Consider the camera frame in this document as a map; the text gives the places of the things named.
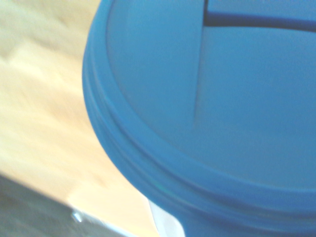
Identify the blue plastic cup lid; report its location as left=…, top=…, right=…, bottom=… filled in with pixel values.
left=82, top=0, right=316, bottom=237

